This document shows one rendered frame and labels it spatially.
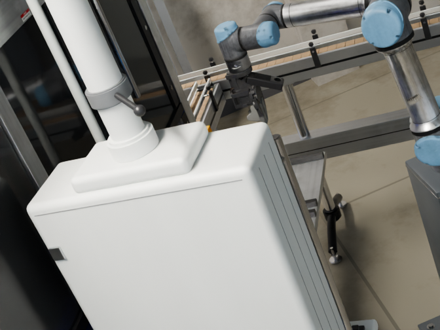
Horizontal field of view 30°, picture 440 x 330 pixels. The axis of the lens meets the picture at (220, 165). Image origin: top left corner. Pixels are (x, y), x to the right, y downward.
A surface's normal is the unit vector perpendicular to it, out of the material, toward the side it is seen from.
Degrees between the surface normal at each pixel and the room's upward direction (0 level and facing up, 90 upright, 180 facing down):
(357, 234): 0
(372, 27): 82
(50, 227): 90
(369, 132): 90
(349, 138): 90
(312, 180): 0
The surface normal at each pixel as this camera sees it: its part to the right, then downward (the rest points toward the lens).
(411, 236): -0.34, -0.83
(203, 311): -0.25, 0.54
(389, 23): -0.44, 0.46
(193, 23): 0.20, 0.40
